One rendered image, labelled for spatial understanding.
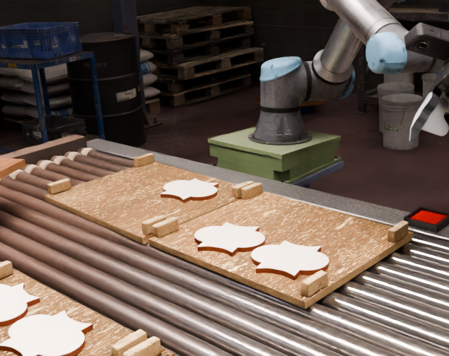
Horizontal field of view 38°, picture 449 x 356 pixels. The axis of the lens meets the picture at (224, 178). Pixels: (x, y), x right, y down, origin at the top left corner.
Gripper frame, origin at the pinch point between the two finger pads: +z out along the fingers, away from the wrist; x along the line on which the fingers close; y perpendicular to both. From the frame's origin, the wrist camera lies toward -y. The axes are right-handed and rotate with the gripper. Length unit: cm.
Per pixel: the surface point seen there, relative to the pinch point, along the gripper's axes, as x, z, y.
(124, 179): 85, -7, -38
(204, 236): 49, 13, -16
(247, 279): 35.3, 22.7, -7.4
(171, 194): 69, -2, -26
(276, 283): 31.7, 22.3, -3.3
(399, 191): 239, -187, 98
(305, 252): 34.7, 11.8, 0.1
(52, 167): 110, -11, -59
